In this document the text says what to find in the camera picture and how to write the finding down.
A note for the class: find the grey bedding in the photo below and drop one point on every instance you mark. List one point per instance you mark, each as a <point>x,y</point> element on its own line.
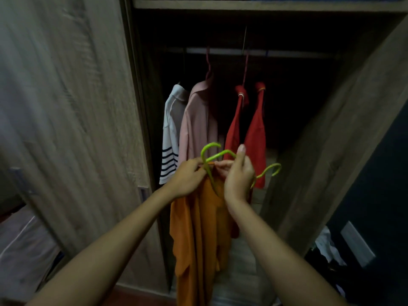
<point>22,251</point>

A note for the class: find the pink shirt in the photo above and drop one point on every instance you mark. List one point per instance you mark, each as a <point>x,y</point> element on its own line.
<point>197,124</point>

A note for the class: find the wooden wardrobe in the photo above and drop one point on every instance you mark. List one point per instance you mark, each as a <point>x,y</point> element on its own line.
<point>79,108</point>

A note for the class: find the white wall socket plate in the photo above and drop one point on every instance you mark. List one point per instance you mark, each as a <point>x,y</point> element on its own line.
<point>357,243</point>

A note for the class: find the green hanger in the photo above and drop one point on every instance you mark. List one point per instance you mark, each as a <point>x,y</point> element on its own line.
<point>207,148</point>

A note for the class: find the person's left hand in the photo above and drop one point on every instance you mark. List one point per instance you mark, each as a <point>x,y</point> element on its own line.
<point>186,178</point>

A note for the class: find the red polo shirt white trim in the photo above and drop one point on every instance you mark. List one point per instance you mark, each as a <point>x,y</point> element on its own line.
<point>234,130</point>

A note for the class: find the person's left forearm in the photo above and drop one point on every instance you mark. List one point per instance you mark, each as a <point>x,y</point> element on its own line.
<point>102,254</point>

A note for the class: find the white navy striped shirt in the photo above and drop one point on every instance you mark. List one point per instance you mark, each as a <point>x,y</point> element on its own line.
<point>172,124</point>

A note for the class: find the white plastic bags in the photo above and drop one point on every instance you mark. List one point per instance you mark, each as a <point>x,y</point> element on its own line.
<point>328,245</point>

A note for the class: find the orange shirt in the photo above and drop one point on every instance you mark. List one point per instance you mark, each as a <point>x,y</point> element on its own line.
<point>197,239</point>

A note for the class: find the person's right hand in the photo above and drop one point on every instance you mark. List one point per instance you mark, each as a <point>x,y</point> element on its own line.
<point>239,181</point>

